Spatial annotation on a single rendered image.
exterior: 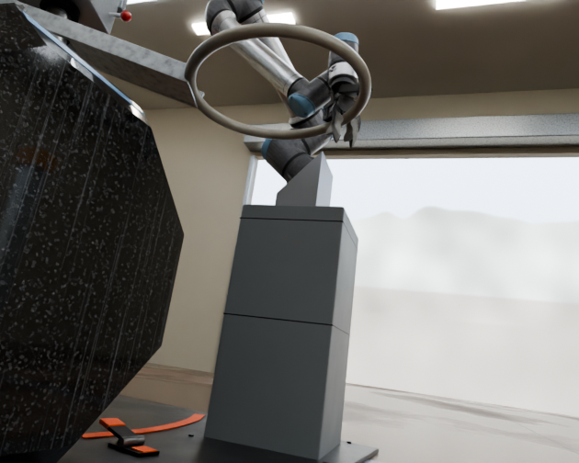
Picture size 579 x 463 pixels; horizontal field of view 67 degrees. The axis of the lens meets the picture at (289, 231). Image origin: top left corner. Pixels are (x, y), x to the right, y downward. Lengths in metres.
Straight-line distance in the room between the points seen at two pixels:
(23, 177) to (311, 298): 0.98
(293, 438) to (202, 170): 5.71
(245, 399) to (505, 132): 4.99
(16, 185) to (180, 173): 6.24
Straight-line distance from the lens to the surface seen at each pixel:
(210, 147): 7.03
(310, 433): 1.51
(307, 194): 1.73
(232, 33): 1.05
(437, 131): 5.94
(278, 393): 1.53
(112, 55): 1.31
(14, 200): 0.87
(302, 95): 1.48
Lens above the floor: 0.30
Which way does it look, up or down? 16 degrees up
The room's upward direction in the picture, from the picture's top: 8 degrees clockwise
